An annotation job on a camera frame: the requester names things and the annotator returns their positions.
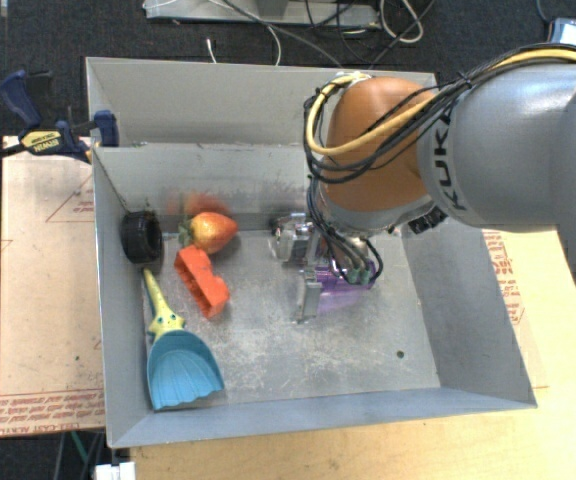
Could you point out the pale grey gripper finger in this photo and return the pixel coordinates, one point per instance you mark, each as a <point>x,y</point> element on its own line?
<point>312,298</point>

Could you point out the purple translucent block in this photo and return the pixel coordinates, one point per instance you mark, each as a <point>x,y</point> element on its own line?
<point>340,295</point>

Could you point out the grey metal bin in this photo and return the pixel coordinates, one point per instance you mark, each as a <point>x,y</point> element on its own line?
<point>278,348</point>

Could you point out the red toy strawberry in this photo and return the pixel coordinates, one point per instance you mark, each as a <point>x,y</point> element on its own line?
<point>213,230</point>

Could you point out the orange toy block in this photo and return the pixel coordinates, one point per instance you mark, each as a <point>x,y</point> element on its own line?
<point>203,283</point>

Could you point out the brown cardboard board red print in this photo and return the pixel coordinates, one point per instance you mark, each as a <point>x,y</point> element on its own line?
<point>48,288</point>

